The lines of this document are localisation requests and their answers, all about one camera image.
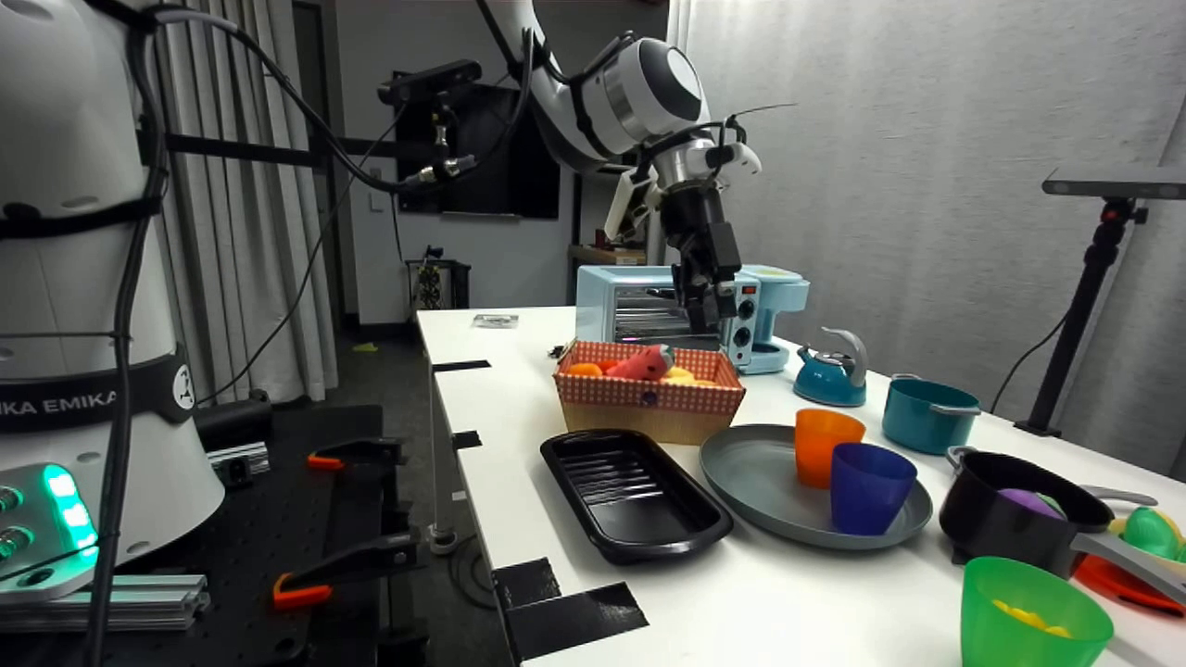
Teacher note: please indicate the green toy fruit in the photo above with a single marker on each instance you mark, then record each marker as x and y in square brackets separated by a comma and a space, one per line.
[1152, 530]

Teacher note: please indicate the yellow toy fruit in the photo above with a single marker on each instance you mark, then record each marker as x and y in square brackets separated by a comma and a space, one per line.
[676, 376]

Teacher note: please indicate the green plastic cup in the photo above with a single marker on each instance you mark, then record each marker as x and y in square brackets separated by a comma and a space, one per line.
[1033, 644]

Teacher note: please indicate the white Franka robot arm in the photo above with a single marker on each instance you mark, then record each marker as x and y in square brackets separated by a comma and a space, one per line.
[76, 309]

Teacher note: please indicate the orange plastic cup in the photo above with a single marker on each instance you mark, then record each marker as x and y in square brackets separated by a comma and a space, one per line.
[820, 449]

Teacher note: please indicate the light blue toy oven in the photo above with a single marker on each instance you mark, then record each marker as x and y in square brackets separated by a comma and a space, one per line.
[616, 309]

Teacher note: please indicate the orange toy fruit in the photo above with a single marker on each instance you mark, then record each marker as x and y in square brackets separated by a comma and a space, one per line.
[582, 368]

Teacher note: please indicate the black toy pan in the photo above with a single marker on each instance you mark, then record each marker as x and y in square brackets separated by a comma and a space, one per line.
[988, 524]

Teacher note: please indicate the red toy plate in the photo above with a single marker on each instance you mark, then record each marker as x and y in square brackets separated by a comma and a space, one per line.
[1117, 585]

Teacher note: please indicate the black tape strip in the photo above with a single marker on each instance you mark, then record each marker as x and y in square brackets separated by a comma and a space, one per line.
[462, 365]

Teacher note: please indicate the black floor device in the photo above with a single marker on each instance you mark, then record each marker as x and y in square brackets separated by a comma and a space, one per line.
[436, 283]

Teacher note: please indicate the black rectangular tray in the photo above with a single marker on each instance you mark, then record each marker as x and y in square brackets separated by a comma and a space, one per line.
[630, 494]

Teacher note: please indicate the large black tape patch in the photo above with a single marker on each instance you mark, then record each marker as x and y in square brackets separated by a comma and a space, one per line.
[574, 615]

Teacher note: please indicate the teal toy pot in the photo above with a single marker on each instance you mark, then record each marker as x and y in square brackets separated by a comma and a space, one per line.
[926, 421]

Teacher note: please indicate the black wall monitor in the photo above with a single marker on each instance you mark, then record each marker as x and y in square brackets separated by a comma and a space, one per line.
[494, 186]

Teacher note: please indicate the red checkered basket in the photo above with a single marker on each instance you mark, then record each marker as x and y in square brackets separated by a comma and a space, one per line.
[642, 413]

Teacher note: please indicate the white backdrop curtain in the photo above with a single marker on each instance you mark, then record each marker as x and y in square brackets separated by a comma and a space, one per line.
[892, 161]

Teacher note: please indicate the aluminium profile rail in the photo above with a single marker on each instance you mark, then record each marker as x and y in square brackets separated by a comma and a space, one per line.
[112, 604]

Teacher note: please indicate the small black tape square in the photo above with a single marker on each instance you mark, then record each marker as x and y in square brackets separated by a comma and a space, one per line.
[464, 438]

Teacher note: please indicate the yellow toy piece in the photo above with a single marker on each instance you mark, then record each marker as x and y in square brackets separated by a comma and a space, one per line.
[1033, 615]

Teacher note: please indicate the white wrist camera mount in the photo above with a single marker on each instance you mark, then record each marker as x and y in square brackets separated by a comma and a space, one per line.
[624, 205]

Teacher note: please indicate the black horizontal bar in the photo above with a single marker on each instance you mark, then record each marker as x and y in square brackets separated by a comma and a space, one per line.
[247, 151]

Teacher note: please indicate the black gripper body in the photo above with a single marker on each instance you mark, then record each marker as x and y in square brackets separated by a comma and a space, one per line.
[699, 228]

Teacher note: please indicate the purple toy vegetable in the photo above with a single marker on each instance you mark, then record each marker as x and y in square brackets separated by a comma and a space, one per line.
[1033, 503]

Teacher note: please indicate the grey round plate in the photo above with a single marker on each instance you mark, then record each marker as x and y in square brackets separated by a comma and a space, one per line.
[753, 475]

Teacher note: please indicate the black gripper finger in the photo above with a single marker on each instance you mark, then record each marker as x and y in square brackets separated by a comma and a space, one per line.
[726, 295]
[702, 297]

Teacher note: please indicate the grey pleated curtain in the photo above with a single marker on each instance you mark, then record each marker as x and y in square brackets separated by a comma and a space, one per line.
[247, 271]

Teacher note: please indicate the blue plastic cup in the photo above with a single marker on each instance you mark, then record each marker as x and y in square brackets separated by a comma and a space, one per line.
[871, 494]

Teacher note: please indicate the black tripod stand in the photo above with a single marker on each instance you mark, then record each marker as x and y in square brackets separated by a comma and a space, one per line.
[1086, 283]

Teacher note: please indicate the toy watermelon slice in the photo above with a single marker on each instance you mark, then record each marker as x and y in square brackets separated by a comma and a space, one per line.
[640, 365]

